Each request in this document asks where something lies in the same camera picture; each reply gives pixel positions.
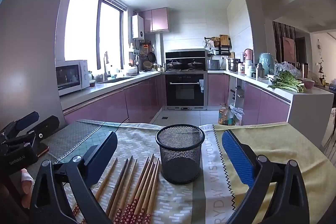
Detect black range hood stove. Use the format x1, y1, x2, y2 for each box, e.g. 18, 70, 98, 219
165, 50, 206, 73

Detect yellow and grey lettered cloth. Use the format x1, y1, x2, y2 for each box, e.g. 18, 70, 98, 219
193, 122, 334, 224

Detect green leafy vegetables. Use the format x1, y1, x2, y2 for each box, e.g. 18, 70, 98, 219
268, 71, 305, 93

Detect kitchen window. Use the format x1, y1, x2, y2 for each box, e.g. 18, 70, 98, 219
64, 0, 126, 71

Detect phone with orange case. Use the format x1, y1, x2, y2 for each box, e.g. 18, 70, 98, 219
36, 145, 50, 158

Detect teal and beige patterned cloth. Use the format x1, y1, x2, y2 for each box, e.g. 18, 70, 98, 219
26, 119, 210, 224

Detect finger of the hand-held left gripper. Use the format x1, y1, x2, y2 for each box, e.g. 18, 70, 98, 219
5, 115, 60, 147
0, 112, 40, 136

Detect person's left hand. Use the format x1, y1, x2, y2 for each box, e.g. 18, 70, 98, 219
16, 168, 36, 210

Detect white kitchen countertop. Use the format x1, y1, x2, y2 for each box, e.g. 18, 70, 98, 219
60, 70, 334, 110

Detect row of pink cabinet doors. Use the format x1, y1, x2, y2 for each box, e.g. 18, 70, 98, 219
207, 74, 292, 126
62, 74, 166, 125

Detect black wall rack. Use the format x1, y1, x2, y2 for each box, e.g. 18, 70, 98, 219
204, 34, 233, 56

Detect steel toaster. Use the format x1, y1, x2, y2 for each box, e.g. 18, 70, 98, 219
207, 60, 221, 71

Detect black built-in oven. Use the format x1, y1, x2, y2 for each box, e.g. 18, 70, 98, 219
165, 73, 205, 107

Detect steel stock pot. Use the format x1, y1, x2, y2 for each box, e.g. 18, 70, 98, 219
227, 58, 241, 72

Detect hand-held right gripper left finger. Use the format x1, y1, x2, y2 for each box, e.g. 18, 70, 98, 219
29, 131, 118, 224

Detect white water heater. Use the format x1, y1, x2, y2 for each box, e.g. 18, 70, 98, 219
132, 15, 145, 39

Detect pink upper cabinet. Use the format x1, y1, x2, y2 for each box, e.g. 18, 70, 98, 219
139, 7, 169, 33

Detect cooking oil bottle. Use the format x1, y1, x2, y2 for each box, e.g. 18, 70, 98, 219
218, 103, 235, 126

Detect row of wooden chopsticks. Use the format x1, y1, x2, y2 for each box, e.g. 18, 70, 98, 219
72, 153, 161, 224

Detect framed wall picture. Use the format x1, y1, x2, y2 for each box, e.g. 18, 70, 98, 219
282, 36, 296, 62

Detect steel faucet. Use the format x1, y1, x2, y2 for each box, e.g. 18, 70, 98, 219
103, 51, 110, 82

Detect clear plastic bag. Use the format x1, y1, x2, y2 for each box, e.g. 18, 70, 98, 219
274, 61, 302, 79

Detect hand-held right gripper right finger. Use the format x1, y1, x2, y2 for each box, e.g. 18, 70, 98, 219
222, 130, 310, 224

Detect teal kitchen appliance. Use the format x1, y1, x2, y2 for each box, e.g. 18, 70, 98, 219
259, 52, 275, 75

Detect white microwave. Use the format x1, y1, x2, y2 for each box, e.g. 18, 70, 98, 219
56, 60, 90, 96

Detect black mesh holder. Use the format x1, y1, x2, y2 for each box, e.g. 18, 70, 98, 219
156, 124, 206, 185

